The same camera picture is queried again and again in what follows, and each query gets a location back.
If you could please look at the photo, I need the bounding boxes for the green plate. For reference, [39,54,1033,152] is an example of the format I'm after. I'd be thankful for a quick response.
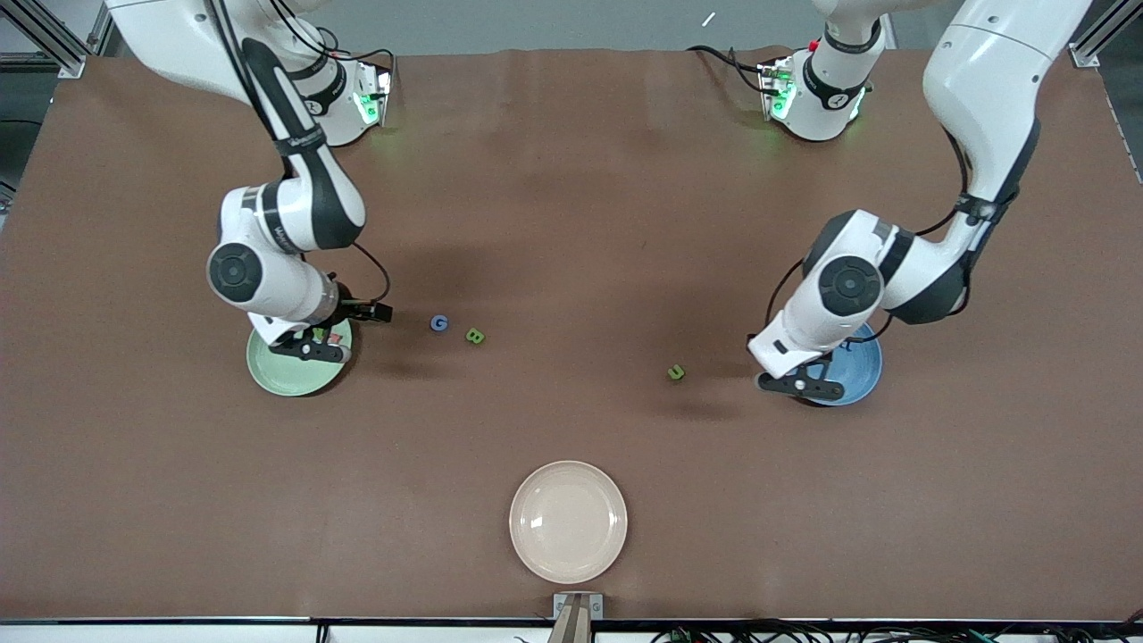
[246,323,354,397]

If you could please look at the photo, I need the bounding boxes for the blue plate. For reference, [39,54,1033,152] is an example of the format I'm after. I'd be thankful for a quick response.
[797,320,884,407]

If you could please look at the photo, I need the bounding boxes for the cream plate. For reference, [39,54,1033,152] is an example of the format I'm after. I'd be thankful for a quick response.
[509,460,629,585]

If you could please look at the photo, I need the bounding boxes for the brown table cover sheet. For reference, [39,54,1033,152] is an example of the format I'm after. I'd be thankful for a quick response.
[0,46,1143,623]

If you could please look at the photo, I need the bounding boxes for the tangled black cables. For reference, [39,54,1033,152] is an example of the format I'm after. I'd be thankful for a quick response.
[650,618,1143,643]

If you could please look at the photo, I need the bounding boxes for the black right arm base cable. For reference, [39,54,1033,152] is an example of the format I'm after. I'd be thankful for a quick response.
[339,45,398,95]

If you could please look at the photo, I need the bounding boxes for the black arm base cable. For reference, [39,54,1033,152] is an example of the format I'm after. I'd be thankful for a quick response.
[339,45,398,95]
[686,45,778,97]

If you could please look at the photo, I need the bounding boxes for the black left arm base cable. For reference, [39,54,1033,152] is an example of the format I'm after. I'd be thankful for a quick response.
[686,45,778,97]

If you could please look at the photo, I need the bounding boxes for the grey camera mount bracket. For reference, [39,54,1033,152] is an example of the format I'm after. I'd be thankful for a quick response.
[553,592,605,643]

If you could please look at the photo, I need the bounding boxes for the white table front rail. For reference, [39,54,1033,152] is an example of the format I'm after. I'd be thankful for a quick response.
[0,619,1143,643]

